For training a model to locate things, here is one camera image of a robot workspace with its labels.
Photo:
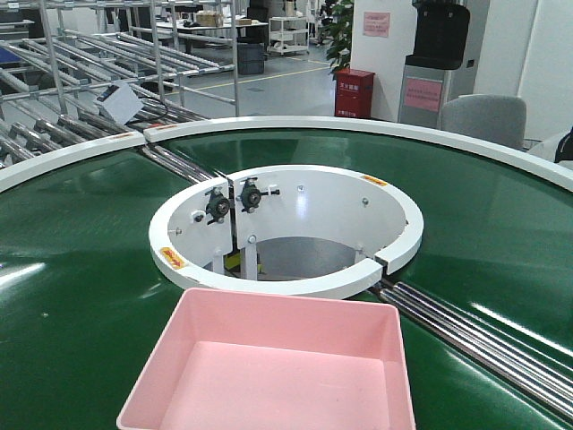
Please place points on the pink plastic bin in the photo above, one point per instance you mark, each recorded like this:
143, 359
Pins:
231, 360

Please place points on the red fire extinguisher cabinet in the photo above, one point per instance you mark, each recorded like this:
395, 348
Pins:
354, 93

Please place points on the dark grey storage crate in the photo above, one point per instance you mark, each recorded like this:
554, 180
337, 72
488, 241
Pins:
250, 58

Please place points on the green potted plant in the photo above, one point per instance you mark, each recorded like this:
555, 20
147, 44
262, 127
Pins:
341, 32

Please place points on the white utility cart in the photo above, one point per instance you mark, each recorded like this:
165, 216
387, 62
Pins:
288, 35

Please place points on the white control box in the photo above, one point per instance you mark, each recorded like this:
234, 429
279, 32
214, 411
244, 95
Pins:
119, 103

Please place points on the green circular conveyor belt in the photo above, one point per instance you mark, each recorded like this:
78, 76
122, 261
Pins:
82, 302

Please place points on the grey upholstered chair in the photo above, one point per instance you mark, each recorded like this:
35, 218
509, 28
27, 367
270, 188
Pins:
499, 119

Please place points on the grey kiosk with black top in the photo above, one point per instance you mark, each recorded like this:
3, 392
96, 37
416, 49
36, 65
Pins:
440, 41

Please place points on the metal roller rack shelving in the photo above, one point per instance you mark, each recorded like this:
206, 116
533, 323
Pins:
64, 63

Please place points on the white outer conveyor rim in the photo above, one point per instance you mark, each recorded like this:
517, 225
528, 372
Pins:
40, 165

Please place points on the steel conveyor rollers right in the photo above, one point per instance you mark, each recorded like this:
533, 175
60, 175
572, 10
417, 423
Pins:
530, 370

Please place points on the pink wall notice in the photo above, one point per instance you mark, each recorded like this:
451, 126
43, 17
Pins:
376, 24

